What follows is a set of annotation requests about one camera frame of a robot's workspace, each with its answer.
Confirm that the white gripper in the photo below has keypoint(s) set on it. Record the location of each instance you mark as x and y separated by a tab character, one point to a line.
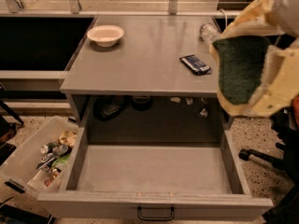
287	11

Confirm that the green and yellow sponge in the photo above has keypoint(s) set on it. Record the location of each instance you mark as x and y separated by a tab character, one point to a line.
240	63

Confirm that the grey open drawer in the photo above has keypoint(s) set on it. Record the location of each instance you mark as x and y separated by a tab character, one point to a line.
200	183

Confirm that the dark blue snack packet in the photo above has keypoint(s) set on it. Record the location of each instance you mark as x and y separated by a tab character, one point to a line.
197	67

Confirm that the grey cabinet table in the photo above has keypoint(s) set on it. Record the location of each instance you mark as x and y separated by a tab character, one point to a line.
145	62

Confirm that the black tape roll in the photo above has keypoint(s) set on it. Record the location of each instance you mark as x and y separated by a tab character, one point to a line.
141	103

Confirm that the white ceramic bowl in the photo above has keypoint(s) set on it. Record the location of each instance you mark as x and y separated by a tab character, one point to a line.
105	35

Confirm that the black bag under table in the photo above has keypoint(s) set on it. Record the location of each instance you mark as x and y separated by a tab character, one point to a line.
109	107

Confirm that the yellow crumpled packet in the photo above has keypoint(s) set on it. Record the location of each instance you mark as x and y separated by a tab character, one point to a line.
67	138

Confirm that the green snack bag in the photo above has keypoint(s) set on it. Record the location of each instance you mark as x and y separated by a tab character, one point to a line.
61	162

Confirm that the clear plastic storage bin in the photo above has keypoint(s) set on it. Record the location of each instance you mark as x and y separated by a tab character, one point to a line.
19	170

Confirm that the black drawer handle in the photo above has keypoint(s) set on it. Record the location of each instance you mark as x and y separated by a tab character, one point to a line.
155	214

